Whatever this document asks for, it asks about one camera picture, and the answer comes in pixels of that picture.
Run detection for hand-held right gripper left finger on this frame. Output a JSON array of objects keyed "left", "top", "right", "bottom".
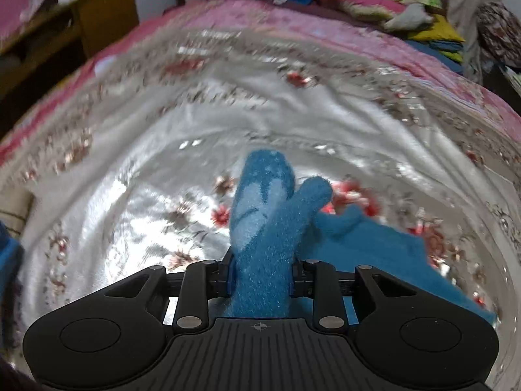
[{"left": 103, "top": 252, "right": 236, "bottom": 333}]

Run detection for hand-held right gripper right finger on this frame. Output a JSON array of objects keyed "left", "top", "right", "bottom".
[{"left": 289, "top": 258, "right": 408, "bottom": 330}]

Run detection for blue fuzzy sweater white flowers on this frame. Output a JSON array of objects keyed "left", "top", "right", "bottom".
[{"left": 222, "top": 149, "right": 498, "bottom": 323}]

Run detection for silver floral bedspread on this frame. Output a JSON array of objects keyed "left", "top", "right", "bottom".
[{"left": 0, "top": 28, "right": 521, "bottom": 391}]

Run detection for pink floral quilt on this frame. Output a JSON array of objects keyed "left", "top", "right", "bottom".
[{"left": 0, "top": 0, "right": 521, "bottom": 159}]

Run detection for maroon bed sheet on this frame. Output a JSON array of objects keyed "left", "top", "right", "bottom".
[{"left": 163, "top": 0, "right": 391, "bottom": 29}]

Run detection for yellow green folded cloth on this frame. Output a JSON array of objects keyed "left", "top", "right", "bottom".
[{"left": 407, "top": 14, "right": 465, "bottom": 64}]

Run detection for white crumpled cloth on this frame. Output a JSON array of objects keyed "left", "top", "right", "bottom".
[{"left": 383, "top": 3, "right": 434, "bottom": 32}]

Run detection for wooden cabinet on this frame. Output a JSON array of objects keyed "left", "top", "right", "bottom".
[{"left": 0, "top": 0, "right": 141, "bottom": 102}]

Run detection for dark floral cloth bundle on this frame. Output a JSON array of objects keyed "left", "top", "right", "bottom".
[{"left": 476, "top": 2, "right": 521, "bottom": 70}]

